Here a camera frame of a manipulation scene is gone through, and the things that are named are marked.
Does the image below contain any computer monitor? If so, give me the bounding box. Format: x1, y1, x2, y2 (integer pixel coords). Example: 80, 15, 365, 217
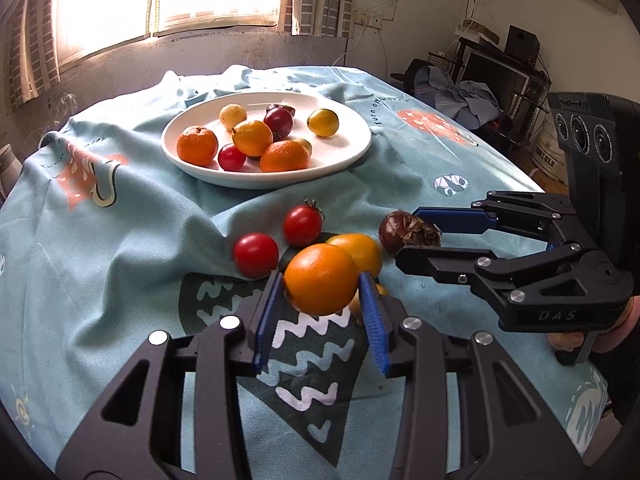
460, 50, 531, 111

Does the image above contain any smooth orange fruit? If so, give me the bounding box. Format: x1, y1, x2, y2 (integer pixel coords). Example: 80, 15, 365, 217
326, 233, 384, 279
283, 243, 360, 317

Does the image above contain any yellow-orange fruit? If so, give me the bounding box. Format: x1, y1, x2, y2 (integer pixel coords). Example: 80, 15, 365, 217
232, 119, 274, 157

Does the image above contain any black speaker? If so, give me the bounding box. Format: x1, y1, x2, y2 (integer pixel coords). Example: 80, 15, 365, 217
506, 25, 541, 58

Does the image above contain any white plate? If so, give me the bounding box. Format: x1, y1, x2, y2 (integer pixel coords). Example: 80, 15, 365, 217
160, 91, 372, 190

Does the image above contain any white kettle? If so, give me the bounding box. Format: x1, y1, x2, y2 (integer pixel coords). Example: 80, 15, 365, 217
0, 144, 22, 202

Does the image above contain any blue clothes pile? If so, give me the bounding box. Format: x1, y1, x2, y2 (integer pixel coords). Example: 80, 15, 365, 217
414, 67, 505, 128

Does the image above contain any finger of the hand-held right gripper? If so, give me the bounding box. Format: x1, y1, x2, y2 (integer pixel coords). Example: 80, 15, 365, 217
414, 190, 582, 250
395, 245, 599, 307

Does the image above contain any dark red plum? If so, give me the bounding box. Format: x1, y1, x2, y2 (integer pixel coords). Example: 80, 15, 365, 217
263, 108, 294, 140

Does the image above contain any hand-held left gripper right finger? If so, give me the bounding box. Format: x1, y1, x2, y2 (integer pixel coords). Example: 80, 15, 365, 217
357, 272, 587, 480

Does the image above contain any light blue printed tablecloth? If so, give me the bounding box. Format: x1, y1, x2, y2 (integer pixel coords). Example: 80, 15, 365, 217
0, 64, 612, 467

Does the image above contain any large rough orange mandarin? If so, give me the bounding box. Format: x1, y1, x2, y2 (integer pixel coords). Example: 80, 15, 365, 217
259, 139, 311, 173

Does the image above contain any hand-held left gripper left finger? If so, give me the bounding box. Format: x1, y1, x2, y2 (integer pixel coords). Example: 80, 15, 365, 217
55, 272, 285, 480

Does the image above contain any pale yellow fruit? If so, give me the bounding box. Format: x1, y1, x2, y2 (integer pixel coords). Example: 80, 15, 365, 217
219, 103, 248, 129

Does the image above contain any white bucket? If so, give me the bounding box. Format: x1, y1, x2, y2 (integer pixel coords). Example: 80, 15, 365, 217
530, 121, 571, 183

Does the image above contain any yellow round fruit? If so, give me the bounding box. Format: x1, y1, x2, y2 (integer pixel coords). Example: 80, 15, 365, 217
306, 108, 340, 138

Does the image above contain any red cherry tomato with stem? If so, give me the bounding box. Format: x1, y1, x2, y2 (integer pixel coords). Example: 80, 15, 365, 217
283, 199, 325, 247

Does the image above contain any person's right hand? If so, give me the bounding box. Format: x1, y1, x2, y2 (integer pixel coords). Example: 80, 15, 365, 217
547, 297, 640, 356

